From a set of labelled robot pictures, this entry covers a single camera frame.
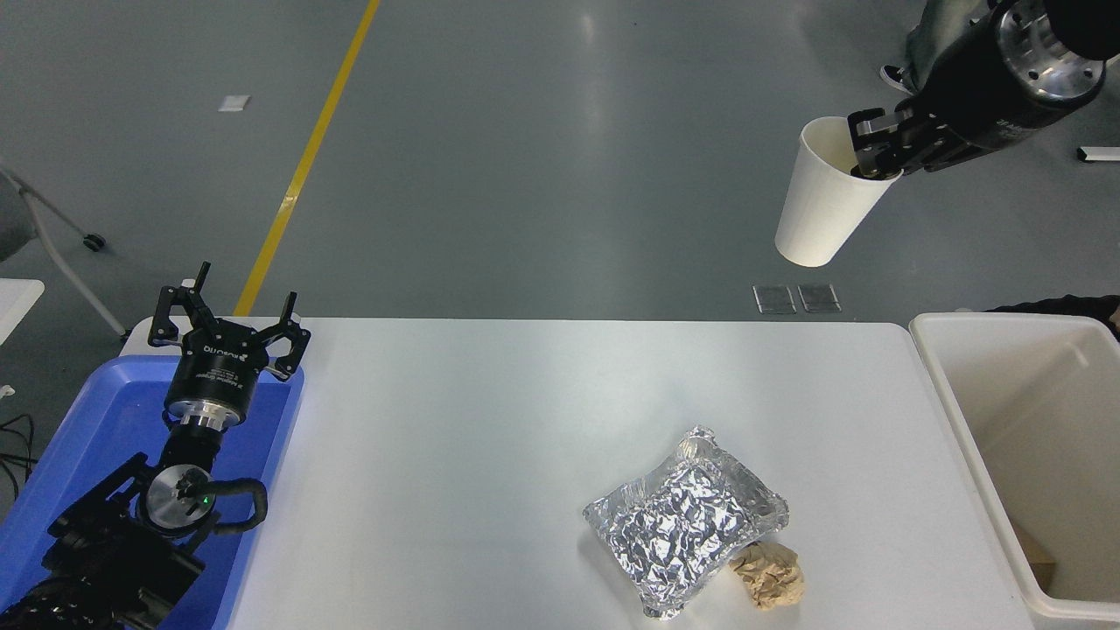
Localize crumpled silver foil tray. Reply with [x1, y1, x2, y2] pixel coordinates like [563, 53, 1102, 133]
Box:
[583, 426, 790, 620]

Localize grey chair with caster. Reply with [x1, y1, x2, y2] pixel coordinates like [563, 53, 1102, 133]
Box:
[0, 157, 130, 340]

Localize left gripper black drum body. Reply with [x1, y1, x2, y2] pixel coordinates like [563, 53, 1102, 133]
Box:
[166, 320, 276, 412]

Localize black rounded object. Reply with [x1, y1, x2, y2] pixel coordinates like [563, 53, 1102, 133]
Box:
[984, 295, 1120, 342]

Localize large pale plastic bin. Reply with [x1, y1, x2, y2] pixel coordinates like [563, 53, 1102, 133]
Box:
[908, 312, 1120, 622]

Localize blue plastic tray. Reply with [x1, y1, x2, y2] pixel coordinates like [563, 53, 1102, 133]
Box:
[0, 354, 305, 630]

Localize white side table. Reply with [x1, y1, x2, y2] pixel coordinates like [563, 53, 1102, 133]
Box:
[0, 278, 46, 347]

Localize white paper cup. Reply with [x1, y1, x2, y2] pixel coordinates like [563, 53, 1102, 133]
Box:
[774, 116, 904, 268]

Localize person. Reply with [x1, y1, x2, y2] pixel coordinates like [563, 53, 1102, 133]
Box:
[879, 0, 994, 97]

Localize crumpled tan paper ball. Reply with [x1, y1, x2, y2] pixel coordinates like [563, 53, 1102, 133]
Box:
[729, 541, 806, 611]

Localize black cables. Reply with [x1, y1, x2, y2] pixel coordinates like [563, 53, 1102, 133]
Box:
[0, 413, 36, 501]

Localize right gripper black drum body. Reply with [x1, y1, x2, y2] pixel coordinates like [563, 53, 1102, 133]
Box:
[919, 9, 1047, 172]

